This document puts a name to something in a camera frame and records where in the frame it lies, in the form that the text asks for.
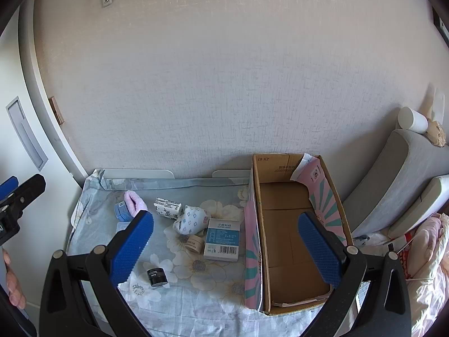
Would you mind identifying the pink fluffy sock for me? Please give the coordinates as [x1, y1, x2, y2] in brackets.
[124, 190, 148, 218]

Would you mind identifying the clear plastic floss box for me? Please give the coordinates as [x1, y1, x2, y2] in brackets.
[116, 222, 130, 232]

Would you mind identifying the person's left hand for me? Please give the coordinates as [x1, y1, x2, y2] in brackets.
[2, 250, 27, 310]

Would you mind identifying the white cylinder cup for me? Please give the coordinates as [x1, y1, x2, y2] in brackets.
[397, 106, 428, 134]

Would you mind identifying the white floral sock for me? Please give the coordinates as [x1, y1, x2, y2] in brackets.
[173, 205, 211, 236]

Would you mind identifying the black cosmetic jar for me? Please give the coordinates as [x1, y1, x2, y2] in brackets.
[146, 267, 168, 288]

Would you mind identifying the grey recessed door handle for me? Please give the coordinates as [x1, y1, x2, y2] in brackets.
[6, 97, 48, 171]

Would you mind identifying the floral blue bedsheet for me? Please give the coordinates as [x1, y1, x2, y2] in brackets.
[67, 169, 319, 336]

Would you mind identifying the small blue box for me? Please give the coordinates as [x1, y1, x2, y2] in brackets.
[114, 201, 133, 222]

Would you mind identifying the white patterned small box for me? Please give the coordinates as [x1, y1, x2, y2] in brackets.
[154, 198, 184, 220]

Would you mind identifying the blue white carton box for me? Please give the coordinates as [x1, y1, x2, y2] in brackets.
[203, 218, 240, 262]

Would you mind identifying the beige plush toy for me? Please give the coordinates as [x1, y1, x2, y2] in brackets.
[425, 119, 447, 148]

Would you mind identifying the white pillow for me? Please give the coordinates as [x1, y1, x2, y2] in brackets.
[387, 175, 449, 239]

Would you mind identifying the cardboard box pink outside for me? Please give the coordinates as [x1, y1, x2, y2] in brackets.
[244, 153, 352, 316]

